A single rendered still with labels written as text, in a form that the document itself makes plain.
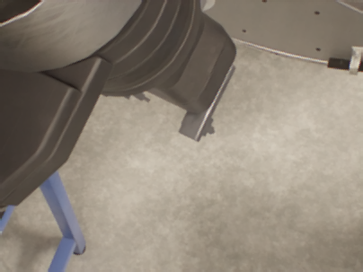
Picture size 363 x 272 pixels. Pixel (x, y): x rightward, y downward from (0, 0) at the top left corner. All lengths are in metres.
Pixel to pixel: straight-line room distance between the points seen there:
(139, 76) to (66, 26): 0.08
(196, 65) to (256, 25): 0.91
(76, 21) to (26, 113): 0.05
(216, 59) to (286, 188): 1.33
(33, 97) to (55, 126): 0.01
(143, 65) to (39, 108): 0.05
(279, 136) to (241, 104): 0.14
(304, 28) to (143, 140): 0.64
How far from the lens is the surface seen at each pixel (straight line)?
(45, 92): 0.23
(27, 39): 0.20
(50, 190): 1.19
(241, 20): 1.22
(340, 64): 1.23
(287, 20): 1.19
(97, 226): 1.60
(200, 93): 0.33
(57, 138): 0.24
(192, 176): 1.64
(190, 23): 0.28
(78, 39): 0.21
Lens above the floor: 1.51
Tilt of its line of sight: 64 degrees down
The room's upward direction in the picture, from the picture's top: straight up
